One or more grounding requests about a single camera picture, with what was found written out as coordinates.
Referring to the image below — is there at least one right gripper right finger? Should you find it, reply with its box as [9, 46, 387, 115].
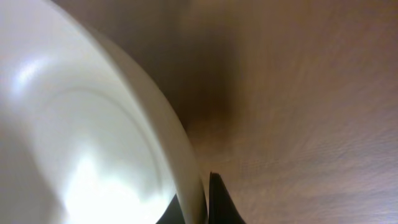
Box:
[208, 172, 246, 224]

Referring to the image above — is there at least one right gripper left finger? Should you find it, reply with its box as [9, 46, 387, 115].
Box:
[156, 195, 185, 224]

